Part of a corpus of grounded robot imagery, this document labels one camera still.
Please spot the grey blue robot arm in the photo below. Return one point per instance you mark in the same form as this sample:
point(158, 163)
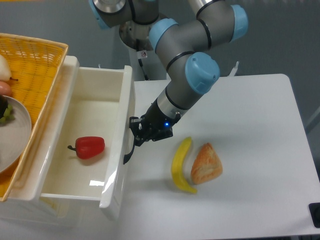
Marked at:
point(182, 51)

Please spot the brown bread pastry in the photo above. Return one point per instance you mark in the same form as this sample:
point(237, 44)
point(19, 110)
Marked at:
point(207, 166)

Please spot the yellow banana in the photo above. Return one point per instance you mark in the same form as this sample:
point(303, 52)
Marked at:
point(177, 167)

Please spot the white pear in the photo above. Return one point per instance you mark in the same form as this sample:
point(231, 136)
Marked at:
point(5, 71)

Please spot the white table mounting bracket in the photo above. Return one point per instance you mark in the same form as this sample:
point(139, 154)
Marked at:
point(234, 70)

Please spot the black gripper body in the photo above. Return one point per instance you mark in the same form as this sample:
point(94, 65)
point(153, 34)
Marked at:
point(160, 124)

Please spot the red bell pepper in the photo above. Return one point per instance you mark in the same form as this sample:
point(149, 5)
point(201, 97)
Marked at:
point(88, 147)

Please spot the green grapes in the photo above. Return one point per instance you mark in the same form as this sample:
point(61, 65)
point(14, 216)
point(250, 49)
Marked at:
point(7, 115)

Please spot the yellow woven basket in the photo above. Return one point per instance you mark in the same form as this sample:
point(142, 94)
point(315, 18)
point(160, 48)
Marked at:
point(36, 63)

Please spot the black top drawer handle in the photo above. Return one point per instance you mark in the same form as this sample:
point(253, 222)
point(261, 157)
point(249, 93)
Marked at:
point(131, 148)

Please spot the white top drawer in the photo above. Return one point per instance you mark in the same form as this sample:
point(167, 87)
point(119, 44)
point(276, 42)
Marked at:
point(101, 104)

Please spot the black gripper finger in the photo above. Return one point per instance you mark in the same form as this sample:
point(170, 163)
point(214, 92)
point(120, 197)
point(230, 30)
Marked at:
point(135, 124)
point(142, 136)

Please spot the black corner device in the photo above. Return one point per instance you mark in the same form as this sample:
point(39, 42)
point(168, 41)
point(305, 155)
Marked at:
point(314, 209)

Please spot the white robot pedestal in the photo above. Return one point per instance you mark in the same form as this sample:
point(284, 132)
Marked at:
point(146, 65)

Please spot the grey plate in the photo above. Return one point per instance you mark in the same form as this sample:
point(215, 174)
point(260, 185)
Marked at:
point(14, 134)

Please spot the pink peach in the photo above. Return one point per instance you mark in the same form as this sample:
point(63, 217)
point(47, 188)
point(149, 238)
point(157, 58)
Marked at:
point(5, 89)

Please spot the white drawer cabinet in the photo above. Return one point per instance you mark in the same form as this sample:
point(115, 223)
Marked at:
point(24, 201)

